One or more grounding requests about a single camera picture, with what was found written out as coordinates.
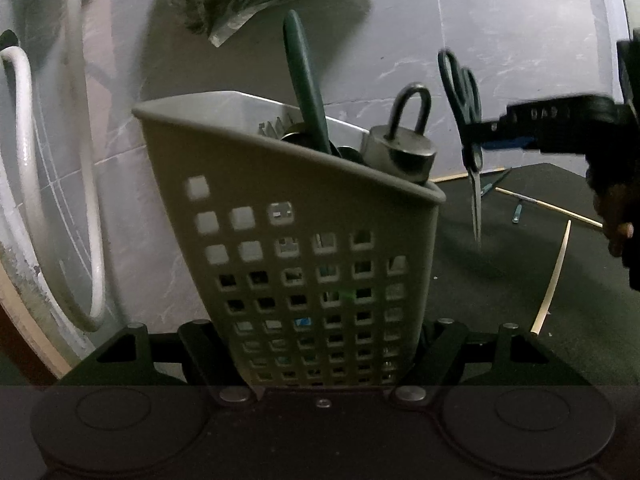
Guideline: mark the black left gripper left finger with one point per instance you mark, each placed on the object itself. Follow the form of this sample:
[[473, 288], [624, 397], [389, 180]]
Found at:
[[210, 364]]

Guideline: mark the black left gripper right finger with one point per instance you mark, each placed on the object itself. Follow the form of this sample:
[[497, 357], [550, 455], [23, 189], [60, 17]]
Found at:
[[436, 365]]

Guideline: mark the grey perforated plastic utensil basket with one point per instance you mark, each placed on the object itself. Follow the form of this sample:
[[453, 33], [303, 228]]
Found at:
[[315, 269]]

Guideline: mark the green handled scissors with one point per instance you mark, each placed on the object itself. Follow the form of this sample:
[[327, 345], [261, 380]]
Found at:
[[464, 100]]

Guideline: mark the person's right hand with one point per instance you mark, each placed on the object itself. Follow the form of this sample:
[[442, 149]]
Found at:
[[625, 231]]

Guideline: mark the plain bamboo chopstick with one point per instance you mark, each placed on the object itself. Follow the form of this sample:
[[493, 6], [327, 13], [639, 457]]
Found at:
[[544, 308]]

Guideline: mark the black table mat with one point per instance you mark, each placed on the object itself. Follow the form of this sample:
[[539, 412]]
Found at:
[[593, 322]]

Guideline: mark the steel padlock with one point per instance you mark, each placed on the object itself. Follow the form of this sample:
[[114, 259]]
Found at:
[[406, 153]]

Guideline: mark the steel fork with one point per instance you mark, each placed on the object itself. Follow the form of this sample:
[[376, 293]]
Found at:
[[276, 129]]

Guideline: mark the dark metal spoon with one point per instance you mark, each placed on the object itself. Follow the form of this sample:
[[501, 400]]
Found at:
[[310, 137]]

